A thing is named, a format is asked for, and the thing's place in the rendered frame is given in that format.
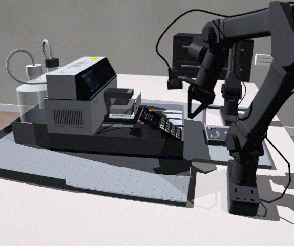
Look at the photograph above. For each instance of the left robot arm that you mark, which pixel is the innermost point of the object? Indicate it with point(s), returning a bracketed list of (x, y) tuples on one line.
[(244, 137)]

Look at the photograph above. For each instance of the white multi-well plate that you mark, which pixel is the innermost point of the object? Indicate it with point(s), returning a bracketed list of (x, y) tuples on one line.
[(121, 116)]

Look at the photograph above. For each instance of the white plastic bottle with cap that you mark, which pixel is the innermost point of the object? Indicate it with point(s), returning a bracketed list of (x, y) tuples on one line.
[(31, 97)]

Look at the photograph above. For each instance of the black raised edge strip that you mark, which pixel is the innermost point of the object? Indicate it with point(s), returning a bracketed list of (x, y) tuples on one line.
[(29, 175)]

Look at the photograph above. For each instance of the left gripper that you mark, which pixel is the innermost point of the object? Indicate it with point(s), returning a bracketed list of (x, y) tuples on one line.
[(200, 89)]

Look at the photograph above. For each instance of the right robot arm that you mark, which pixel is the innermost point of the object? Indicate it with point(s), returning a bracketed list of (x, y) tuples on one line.
[(232, 89)]

